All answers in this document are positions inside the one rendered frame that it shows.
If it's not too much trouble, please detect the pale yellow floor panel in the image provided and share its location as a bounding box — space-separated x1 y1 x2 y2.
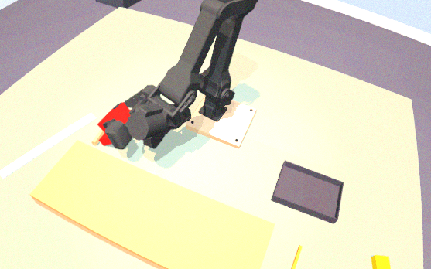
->
30 141 275 269

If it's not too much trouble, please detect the red rectangular block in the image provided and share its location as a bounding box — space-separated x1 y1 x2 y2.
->
98 102 130 146

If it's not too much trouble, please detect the white flat bar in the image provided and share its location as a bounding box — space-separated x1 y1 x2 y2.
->
0 113 97 179

